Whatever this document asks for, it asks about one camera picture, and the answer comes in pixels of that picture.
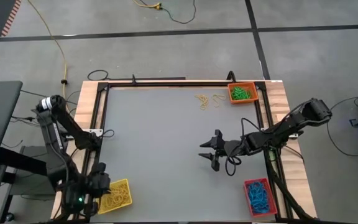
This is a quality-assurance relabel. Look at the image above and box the yellow plastic basket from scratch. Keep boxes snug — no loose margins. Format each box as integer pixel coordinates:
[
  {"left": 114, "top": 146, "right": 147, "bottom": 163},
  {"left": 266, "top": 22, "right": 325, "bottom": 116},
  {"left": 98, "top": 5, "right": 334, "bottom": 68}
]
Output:
[{"left": 97, "top": 178, "right": 134, "bottom": 215}]

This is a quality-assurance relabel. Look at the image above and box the yellow plug cable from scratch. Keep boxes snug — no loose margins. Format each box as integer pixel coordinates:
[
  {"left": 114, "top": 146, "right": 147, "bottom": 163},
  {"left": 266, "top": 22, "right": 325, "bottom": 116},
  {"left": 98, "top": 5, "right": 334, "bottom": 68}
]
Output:
[{"left": 134, "top": 0, "right": 163, "bottom": 9}]

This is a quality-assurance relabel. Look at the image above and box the black equipment stand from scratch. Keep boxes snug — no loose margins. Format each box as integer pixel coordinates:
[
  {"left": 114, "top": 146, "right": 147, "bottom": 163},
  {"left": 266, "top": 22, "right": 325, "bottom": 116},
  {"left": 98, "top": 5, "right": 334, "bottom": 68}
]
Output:
[{"left": 0, "top": 146, "right": 62, "bottom": 224}]

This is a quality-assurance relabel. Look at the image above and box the yellow power cable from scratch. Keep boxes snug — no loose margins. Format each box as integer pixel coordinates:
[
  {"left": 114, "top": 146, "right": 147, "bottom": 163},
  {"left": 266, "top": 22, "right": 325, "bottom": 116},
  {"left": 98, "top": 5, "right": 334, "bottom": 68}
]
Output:
[{"left": 26, "top": 0, "right": 71, "bottom": 116}]

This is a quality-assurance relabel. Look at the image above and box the red plastic basket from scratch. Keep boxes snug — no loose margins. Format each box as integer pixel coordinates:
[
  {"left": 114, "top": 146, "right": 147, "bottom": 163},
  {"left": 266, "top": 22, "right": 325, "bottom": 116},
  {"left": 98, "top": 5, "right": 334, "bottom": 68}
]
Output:
[{"left": 243, "top": 177, "right": 278, "bottom": 218}]

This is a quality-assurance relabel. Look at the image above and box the orange plastic basket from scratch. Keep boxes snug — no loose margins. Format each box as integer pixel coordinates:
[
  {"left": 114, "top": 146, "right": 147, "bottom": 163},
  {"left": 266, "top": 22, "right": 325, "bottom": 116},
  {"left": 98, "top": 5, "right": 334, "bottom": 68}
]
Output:
[{"left": 227, "top": 82, "right": 259, "bottom": 105}]

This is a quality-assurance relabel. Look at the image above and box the black side desk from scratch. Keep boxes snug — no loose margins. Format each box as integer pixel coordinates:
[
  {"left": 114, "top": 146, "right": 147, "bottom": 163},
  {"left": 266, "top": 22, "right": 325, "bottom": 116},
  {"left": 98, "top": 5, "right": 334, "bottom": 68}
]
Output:
[{"left": 0, "top": 80, "right": 24, "bottom": 169}]

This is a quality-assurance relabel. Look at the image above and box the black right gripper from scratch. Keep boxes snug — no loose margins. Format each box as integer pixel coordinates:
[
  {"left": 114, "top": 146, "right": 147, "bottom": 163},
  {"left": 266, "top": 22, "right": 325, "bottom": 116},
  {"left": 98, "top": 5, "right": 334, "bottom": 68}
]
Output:
[{"left": 198, "top": 129, "right": 245, "bottom": 172}]

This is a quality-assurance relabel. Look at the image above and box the black metal rod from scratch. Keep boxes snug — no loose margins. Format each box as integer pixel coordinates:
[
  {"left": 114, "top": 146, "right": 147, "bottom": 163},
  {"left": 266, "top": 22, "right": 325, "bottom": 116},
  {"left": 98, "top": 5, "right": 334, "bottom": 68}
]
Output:
[{"left": 107, "top": 74, "right": 186, "bottom": 82}]

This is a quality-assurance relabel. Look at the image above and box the black cable loop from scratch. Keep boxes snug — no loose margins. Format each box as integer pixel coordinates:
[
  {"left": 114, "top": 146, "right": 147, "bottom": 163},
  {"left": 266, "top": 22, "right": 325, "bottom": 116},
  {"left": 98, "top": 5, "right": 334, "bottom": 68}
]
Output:
[{"left": 87, "top": 69, "right": 109, "bottom": 82}]

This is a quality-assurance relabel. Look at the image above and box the black floor tape line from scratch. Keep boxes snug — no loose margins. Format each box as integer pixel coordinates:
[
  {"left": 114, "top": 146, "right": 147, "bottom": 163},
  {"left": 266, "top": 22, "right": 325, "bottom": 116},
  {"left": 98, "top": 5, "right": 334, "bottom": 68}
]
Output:
[
  {"left": 244, "top": 0, "right": 272, "bottom": 81},
  {"left": 0, "top": 24, "right": 358, "bottom": 43}
]

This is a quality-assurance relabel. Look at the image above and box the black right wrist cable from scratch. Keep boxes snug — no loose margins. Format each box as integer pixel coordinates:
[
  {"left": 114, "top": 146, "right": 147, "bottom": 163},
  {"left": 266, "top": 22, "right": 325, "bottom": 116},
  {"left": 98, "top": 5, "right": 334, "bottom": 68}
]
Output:
[{"left": 224, "top": 117, "right": 262, "bottom": 177}]

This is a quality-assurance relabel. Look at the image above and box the thin black floor cable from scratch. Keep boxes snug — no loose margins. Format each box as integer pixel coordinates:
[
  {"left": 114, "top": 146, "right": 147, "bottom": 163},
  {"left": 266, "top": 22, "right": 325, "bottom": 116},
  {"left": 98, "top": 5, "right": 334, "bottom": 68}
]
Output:
[
  {"left": 160, "top": 0, "right": 197, "bottom": 24},
  {"left": 326, "top": 96, "right": 358, "bottom": 157}
]

